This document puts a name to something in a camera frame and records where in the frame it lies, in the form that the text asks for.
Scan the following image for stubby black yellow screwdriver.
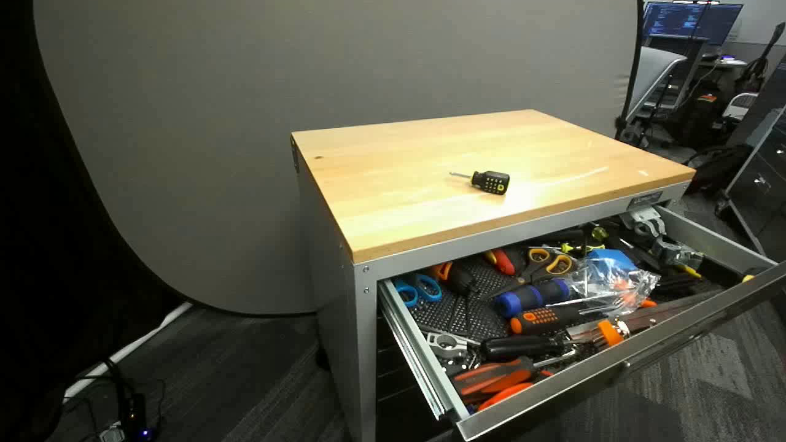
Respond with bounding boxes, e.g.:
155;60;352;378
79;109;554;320
448;168;513;197

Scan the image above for grey tool drawer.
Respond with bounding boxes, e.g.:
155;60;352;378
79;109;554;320
376;203;786;442

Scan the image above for grey cabinet with wood top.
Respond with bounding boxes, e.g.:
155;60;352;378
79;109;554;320
290;109;697;442

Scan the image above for silver wrench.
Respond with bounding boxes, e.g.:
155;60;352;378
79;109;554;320
423;327;484;372

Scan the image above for grey backdrop panel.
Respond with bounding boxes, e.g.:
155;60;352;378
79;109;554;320
32;0;645;316

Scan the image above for blue box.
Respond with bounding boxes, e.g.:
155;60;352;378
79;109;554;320
584;249;642;278

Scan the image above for clear plastic bag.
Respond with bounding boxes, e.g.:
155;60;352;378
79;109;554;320
563;261;664;320

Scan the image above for silver spring clamp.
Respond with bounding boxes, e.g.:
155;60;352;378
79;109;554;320
648;235;708;278

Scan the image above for black power strip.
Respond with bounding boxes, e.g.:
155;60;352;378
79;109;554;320
95;391;161;442

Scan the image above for blue screen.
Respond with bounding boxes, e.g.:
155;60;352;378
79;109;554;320
644;0;746;41

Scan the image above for grey side cabinet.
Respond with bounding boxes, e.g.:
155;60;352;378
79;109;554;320
723;106;786;259

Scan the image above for black curtain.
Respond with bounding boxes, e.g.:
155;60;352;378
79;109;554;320
0;0;193;442

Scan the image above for blue handled scissors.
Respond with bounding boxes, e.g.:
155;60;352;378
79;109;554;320
391;273;448;310

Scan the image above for blue handled screwdriver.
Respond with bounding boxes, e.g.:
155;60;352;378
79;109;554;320
488;278;575;322

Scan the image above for yellow handled scissors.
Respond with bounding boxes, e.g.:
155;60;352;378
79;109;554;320
525;243;580;278

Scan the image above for orange black handled screwdriver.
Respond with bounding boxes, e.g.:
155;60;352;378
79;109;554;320
508;302;594;337

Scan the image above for red black handled screwdriver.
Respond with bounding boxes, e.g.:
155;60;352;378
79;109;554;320
449;356;540;402

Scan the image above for silver metal bracket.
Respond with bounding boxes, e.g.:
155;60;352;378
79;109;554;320
623;207;666;246

